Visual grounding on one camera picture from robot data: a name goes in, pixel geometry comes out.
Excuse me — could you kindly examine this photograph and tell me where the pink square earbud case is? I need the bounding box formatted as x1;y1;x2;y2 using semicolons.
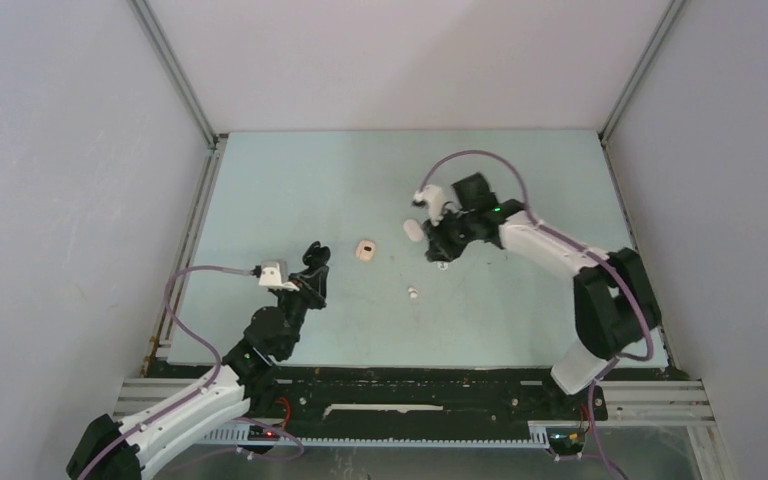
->
355;240;377;262

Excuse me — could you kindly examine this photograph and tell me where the white oval earbud case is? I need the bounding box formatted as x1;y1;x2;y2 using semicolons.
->
402;219;425;243

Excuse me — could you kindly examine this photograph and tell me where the aluminium frame post right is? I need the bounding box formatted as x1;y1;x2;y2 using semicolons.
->
599;0;690;147

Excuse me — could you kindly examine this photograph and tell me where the black oval earbud case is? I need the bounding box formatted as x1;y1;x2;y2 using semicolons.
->
302;241;331;269

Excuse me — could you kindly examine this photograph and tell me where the aluminium frame post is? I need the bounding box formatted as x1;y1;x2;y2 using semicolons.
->
599;0;690;147
126;0;225;376

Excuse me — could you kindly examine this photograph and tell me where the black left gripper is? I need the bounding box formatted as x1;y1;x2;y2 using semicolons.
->
276;265;327;357

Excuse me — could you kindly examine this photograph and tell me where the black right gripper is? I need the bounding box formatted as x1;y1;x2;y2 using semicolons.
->
424;207;478;263

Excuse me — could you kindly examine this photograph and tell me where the aluminium frame post left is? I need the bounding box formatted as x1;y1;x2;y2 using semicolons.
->
126;0;225;376

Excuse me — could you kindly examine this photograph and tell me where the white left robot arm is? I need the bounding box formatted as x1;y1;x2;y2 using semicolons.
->
65;261;329;479

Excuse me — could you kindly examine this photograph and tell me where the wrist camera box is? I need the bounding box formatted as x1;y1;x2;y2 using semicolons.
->
256;260;299;292
412;184;452;226

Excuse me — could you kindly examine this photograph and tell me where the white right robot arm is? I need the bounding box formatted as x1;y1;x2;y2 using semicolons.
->
412;173;661;418

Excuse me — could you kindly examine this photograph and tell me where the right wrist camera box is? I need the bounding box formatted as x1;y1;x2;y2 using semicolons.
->
412;184;452;226

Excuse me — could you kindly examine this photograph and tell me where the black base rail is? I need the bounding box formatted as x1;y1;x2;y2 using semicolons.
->
248;366;588;442

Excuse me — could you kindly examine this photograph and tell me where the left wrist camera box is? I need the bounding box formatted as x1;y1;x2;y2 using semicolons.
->
256;260;299;292

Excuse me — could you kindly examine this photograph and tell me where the white cable duct strip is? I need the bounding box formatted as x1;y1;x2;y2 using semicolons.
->
205;423;551;450

